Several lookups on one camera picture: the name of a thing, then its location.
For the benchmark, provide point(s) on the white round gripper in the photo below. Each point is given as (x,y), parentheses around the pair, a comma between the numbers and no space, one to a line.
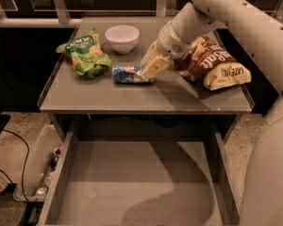
(168,43)

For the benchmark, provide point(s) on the blue silver redbull can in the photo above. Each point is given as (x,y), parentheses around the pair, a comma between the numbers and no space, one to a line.
(129,75)

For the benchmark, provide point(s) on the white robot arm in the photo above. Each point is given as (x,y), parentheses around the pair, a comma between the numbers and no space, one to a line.
(261,37)

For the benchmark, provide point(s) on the grey cabinet with top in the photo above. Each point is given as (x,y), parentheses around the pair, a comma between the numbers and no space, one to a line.
(66,92)

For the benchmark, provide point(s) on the open grey top drawer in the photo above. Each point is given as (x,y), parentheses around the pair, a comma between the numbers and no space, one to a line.
(135,173)

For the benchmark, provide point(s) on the white ceramic bowl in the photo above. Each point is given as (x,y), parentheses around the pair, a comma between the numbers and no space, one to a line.
(122,38)

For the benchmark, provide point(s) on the brown yellow chip bag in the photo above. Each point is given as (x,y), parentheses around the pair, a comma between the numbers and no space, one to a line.
(209,65)

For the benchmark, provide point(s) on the green snack bag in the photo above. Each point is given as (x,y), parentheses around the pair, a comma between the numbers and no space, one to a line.
(87,57)

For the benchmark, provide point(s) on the clear plastic storage bin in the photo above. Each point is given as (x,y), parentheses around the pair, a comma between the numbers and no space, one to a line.
(38,169)

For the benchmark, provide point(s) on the metal glass railing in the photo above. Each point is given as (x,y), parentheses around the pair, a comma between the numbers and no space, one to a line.
(59,13)

